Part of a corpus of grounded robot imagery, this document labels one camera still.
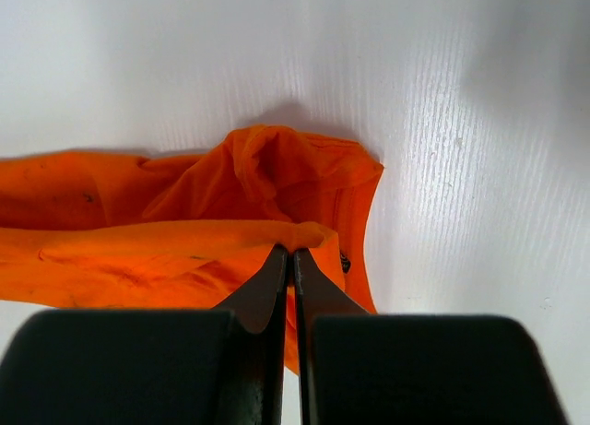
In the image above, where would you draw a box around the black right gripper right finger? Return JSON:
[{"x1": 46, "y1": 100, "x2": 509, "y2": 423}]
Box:
[{"x1": 294, "y1": 250, "x2": 567, "y2": 424}]

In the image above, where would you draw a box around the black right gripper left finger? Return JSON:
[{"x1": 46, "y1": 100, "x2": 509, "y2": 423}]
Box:
[{"x1": 1, "y1": 246, "x2": 289, "y2": 424}]

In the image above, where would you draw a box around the orange t shirt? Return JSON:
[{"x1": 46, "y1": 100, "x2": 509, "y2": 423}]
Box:
[{"x1": 0, "y1": 124, "x2": 385, "y2": 375}]

